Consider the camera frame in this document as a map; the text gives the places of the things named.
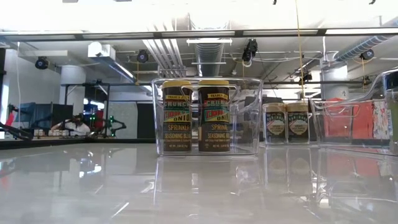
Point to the yellow lid chili onion jar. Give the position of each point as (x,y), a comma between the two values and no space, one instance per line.
(214,130)
(177,130)

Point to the tan lid seasoning jar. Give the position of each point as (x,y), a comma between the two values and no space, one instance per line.
(298,124)
(275,124)

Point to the black lid spice jar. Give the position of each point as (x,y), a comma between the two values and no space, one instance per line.
(393,124)

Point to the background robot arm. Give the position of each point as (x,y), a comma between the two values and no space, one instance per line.
(113,123)

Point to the white light fixture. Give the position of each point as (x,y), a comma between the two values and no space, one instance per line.
(209,41)

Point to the black round dome device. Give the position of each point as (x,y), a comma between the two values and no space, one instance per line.
(42,63)
(142,56)
(367,54)

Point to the black pulley device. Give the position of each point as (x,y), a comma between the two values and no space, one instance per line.
(250,49)

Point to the white air unit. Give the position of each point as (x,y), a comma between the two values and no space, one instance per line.
(101,49)

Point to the person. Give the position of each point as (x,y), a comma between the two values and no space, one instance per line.
(77,127)

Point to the black monitor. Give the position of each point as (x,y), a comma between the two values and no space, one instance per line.
(62,113)

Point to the red panel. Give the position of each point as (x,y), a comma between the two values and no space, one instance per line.
(363,121)

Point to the silver ventilation duct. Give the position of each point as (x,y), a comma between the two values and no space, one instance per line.
(209,56)

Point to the black table frame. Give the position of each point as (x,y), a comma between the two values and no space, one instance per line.
(62,143)

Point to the blue striped duct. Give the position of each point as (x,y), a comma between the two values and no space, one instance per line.
(363,46)

